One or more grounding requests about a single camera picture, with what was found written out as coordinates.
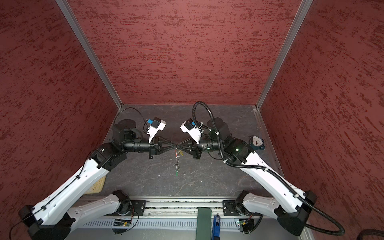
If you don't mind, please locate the left circuit board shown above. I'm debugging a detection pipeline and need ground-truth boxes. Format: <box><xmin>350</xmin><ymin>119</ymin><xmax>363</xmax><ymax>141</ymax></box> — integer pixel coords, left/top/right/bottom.
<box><xmin>113</xmin><ymin>219</ymin><xmax>132</xmax><ymax>228</ymax></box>

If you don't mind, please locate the black cable bottom right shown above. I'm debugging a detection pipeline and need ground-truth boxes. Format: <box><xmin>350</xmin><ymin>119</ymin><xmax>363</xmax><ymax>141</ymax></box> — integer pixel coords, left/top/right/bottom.
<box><xmin>356</xmin><ymin>228</ymin><xmax>384</xmax><ymax>240</ymax></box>

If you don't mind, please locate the right aluminium corner post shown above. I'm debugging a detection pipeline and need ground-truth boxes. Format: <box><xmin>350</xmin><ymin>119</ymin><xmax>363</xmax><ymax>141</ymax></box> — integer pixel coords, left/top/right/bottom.
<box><xmin>256</xmin><ymin>0</ymin><xmax>313</xmax><ymax>111</ymax></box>

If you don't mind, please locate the right circuit board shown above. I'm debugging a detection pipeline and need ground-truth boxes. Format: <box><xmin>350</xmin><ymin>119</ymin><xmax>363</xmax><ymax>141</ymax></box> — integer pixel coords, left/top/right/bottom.
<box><xmin>238</xmin><ymin>219</ymin><xmax>255</xmax><ymax>234</ymax></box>

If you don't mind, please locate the blue device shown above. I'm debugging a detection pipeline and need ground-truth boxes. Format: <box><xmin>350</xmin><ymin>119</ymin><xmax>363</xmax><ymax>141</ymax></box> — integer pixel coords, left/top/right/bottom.
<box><xmin>211</xmin><ymin>214</ymin><xmax>221</xmax><ymax>240</ymax></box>

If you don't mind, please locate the black corrugated right cable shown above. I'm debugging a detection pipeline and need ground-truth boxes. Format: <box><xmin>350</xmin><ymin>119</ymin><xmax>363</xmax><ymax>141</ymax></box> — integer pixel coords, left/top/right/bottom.
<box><xmin>192</xmin><ymin>101</ymin><xmax>346</xmax><ymax>236</ymax></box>

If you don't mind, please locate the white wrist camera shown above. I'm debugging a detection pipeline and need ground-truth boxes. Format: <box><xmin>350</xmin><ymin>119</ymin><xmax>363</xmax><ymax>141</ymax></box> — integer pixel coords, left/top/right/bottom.
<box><xmin>147</xmin><ymin>117</ymin><xmax>166</xmax><ymax>143</ymax></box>
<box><xmin>180</xmin><ymin>119</ymin><xmax>204</xmax><ymax>144</ymax></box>

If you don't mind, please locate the aluminium corner post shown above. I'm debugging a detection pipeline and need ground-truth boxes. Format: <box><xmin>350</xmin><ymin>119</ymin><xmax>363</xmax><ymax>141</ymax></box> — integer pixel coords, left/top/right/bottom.
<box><xmin>256</xmin><ymin>0</ymin><xmax>313</xmax><ymax>111</ymax></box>
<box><xmin>56</xmin><ymin>0</ymin><xmax>123</xmax><ymax>110</ymax></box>

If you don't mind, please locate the left aluminium corner post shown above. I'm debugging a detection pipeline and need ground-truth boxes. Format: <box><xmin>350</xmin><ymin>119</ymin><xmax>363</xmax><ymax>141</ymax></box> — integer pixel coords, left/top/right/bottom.
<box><xmin>56</xmin><ymin>0</ymin><xmax>123</xmax><ymax>110</ymax></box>

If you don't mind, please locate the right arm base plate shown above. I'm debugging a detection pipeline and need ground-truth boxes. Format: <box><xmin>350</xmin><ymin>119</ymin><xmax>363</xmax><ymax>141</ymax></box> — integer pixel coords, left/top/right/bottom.
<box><xmin>222</xmin><ymin>200</ymin><xmax>261</xmax><ymax>217</ymax></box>

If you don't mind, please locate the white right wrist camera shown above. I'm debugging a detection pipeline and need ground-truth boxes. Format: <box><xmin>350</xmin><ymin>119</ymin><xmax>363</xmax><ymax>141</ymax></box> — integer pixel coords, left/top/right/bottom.
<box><xmin>180</xmin><ymin>119</ymin><xmax>204</xmax><ymax>144</ymax></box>

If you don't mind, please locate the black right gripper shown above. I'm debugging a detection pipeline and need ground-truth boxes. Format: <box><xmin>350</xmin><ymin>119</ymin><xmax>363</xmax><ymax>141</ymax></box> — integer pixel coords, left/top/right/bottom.
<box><xmin>177</xmin><ymin>135</ymin><xmax>224</xmax><ymax>160</ymax></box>

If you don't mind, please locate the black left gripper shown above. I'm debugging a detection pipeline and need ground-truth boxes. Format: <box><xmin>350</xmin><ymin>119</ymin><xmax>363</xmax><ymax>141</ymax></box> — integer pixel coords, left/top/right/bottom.
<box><xmin>123</xmin><ymin>134</ymin><xmax>177</xmax><ymax>159</ymax></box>

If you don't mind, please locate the dark green block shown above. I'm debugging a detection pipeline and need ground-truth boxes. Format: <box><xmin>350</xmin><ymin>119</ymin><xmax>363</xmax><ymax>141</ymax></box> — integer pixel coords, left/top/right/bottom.
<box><xmin>196</xmin><ymin>207</ymin><xmax>212</xmax><ymax>240</ymax></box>

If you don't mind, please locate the aluminium front rail frame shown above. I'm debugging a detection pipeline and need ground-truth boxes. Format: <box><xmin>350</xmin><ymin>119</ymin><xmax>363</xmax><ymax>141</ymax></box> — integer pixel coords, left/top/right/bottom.
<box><xmin>49</xmin><ymin>196</ymin><xmax>316</xmax><ymax>240</ymax></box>

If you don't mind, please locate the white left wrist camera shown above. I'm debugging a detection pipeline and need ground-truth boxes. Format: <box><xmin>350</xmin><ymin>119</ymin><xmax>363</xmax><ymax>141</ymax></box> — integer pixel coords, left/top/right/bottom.
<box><xmin>147</xmin><ymin>117</ymin><xmax>166</xmax><ymax>143</ymax></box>

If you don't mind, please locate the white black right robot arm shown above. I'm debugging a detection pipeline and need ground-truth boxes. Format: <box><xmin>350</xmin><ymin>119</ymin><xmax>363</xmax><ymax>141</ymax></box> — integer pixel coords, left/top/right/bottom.
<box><xmin>180</xmin><ymin>118</ymin><xmax>317</xmax><ymax>236</ymax></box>

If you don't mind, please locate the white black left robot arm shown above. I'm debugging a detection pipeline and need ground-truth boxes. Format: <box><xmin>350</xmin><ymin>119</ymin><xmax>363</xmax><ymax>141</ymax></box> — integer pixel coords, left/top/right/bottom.
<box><xmin>19</xmin><ymin>118</ymin><xmax>173</xmax><ymax>240</ymax></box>

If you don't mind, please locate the teal kitchen scale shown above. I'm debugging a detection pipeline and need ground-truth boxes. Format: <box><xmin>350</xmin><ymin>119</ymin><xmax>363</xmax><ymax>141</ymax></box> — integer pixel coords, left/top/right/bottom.
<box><xmin>250</xmin><ymin>136</ymin><xmax>265</xmax><ymax>151</ymax></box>

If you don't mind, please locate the circuit board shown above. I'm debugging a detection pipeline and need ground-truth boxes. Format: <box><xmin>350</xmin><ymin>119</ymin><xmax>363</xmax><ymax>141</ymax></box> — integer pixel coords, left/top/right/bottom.
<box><xmin>113</xmin><ymin>219</ymin><xmax>132</xmax><ymax>228</ymax></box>
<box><xmin>238</xmin><ymin>219</ymin><xmax>255</xmax><ymax>234</ymax></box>

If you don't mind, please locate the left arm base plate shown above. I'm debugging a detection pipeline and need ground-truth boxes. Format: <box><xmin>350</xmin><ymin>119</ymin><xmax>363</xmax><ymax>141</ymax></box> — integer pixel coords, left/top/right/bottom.
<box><xmin>117</xmin><ymin>200</ymin><xmax>147</xmax><ymax>216</ymax></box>

